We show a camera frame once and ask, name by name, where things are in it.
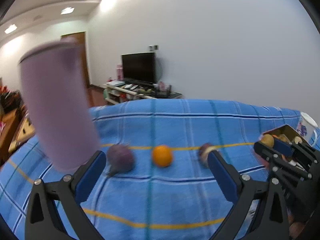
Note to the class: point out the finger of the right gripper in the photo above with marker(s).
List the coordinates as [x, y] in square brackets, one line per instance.
[270, 157]
[301, 153]

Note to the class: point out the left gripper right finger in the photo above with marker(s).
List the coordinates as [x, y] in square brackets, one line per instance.
[270, 218]

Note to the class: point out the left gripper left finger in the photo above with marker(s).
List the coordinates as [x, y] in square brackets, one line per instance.
[43, 220]

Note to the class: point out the small yellow-green fruit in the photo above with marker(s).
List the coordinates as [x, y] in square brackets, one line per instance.
[267, 140]

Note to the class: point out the purple cut yam piece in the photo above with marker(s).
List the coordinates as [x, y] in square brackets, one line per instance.
[203, 152]

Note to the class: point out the purple round turnip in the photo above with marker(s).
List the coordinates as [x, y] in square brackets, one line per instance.
[120, 158]

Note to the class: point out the small orange tangerine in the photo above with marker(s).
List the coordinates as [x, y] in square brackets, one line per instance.
[162, 156]

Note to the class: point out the person's hand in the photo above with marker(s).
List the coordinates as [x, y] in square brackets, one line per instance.
[296, 225]

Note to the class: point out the pink metal tin box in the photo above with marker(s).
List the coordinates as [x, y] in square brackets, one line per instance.
[287, 134]

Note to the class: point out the white floral mug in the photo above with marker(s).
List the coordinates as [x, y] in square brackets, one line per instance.
[307, 128]

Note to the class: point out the wooden coffee table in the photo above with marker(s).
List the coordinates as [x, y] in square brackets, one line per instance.
[25, 131]

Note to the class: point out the blue plaid tablecloth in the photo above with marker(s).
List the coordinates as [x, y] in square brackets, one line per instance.
[162, 169]

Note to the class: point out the white tv stand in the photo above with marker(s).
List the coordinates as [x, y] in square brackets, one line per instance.
[116, 92]

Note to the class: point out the purple electric kettle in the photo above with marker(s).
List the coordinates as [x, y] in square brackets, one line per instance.
[55, 95]

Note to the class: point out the black flat television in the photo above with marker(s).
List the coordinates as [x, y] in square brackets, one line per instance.
[139, 66]

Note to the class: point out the brown wooden door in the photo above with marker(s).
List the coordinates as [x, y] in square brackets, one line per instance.
[80, 38]

